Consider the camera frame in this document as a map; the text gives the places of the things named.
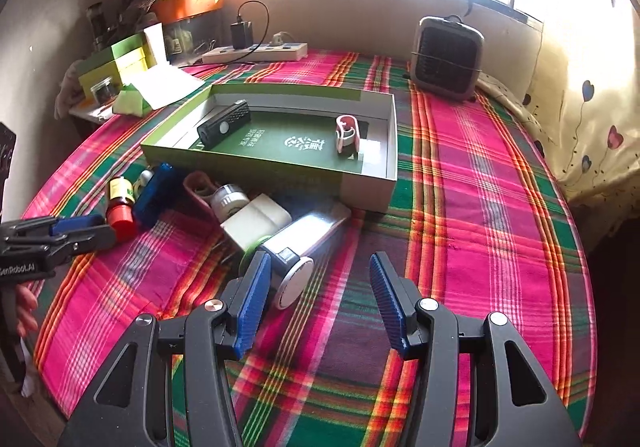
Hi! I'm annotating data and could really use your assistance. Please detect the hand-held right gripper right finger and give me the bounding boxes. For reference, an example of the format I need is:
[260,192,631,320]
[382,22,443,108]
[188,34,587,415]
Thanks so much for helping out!
[369,251,583,447]

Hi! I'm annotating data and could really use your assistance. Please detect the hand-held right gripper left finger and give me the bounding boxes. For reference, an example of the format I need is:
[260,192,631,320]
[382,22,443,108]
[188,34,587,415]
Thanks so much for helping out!
[57,251,272,447]

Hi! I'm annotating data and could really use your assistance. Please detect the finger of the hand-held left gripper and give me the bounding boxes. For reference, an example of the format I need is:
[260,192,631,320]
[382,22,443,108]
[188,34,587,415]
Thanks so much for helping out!
[30,225,117,260]
[10,214,106,240]

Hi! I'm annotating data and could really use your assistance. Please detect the red capped jar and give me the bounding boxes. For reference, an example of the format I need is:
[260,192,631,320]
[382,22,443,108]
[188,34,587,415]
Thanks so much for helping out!
[106,176,137,242]

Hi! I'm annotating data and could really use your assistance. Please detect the blue plastic case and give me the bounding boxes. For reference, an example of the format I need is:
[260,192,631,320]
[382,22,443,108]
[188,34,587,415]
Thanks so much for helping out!
[133,164,179,229]

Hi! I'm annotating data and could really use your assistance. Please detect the white plug adapter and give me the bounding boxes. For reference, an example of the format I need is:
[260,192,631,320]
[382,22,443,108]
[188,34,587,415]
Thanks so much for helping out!
[220,194,292,254]

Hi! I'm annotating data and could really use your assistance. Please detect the white round-faced gadget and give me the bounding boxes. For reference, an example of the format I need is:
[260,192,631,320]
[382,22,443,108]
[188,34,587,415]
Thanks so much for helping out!
[260,203,352,312]

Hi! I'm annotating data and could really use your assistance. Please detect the green cardboard box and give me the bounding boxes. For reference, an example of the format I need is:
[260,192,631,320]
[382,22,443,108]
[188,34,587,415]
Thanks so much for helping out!
[140,83,399,214]

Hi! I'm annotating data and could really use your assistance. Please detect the person's left hand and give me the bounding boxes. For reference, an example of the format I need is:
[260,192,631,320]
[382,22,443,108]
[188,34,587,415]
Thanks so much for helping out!
[15,286,40,339]

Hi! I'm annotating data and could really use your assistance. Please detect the pink plastic holder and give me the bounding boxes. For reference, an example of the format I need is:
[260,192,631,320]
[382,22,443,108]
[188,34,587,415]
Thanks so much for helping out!
[182,171,222,208]

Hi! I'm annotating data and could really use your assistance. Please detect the plaid blanket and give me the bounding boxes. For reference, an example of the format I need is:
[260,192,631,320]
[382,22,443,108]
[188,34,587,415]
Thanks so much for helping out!
[22,49,598,447]

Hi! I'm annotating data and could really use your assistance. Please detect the green tissue pack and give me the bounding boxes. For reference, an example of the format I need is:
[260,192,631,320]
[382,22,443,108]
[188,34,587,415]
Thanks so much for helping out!
[127,64,206,110]
[113,82,154,118]

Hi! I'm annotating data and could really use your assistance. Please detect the dark glass jar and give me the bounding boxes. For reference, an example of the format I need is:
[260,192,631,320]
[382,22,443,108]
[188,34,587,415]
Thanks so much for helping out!
[90,79,119,104]

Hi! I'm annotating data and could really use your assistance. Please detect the green and yellow boxes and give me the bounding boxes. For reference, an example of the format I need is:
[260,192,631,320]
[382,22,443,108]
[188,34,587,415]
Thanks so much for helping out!
[75,33,157,104]

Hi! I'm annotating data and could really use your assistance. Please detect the pink and white clip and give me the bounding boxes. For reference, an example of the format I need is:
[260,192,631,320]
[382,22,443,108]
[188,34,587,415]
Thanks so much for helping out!
[333,115,362,154]

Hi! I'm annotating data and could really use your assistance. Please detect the black rectangular device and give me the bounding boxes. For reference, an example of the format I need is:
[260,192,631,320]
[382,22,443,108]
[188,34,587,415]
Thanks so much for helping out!
[197,100,251,150]

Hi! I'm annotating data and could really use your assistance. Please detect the glass tank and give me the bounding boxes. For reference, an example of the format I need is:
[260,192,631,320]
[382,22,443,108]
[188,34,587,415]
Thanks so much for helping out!
[164,9,227,62]

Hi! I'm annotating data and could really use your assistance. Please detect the white power strip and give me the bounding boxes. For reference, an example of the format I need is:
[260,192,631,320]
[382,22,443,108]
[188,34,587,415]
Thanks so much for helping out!
[201,42,309,66]

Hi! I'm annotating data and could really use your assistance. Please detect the orange planter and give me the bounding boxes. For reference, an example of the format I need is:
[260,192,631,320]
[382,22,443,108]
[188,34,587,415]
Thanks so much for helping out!
[149,0,225,23]

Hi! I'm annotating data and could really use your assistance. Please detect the grey black speaker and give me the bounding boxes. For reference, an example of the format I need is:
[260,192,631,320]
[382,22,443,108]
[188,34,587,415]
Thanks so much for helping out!
[409,15,485,102]

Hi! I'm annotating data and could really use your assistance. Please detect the heart print curtain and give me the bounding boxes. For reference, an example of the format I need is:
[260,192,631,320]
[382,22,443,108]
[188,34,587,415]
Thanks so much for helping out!
[520,0,640,208]

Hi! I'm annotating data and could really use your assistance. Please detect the black charger with cable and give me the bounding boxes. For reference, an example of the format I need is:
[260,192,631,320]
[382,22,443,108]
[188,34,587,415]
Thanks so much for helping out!
[229,1,271,64]

